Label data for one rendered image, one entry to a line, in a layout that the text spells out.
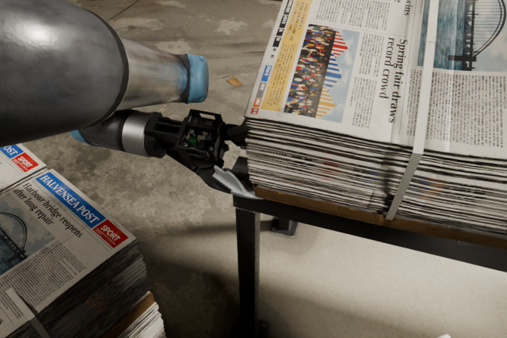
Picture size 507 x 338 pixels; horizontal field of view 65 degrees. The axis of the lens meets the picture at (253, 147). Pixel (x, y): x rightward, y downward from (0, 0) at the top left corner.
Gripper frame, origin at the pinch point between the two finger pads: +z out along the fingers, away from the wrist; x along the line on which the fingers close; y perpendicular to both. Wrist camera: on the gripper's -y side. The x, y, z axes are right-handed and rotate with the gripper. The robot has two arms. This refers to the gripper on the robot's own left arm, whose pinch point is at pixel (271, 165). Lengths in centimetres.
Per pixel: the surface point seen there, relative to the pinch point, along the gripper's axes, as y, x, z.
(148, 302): -25.6, -23.9, -21.8
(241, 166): -19.1, 7.2, -10.2
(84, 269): -4.3, -22.9, -25.7
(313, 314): -99, -9, 11
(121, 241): -7.0, -16.6, -23.0
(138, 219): -106, 10, -72
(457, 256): -28.0, 1.4, 37.1
